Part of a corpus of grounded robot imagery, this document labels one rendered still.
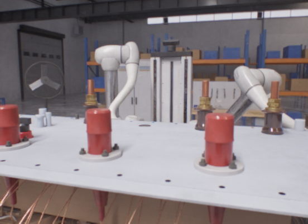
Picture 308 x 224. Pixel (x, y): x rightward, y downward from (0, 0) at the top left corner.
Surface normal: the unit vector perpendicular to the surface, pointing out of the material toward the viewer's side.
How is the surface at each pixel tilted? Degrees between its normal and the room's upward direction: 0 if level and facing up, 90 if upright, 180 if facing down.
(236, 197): 11
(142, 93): 90
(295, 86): 90
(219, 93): 90
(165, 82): 90
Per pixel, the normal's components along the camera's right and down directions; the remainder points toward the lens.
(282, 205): -0.05, -0.95
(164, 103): -0.36, 0.12
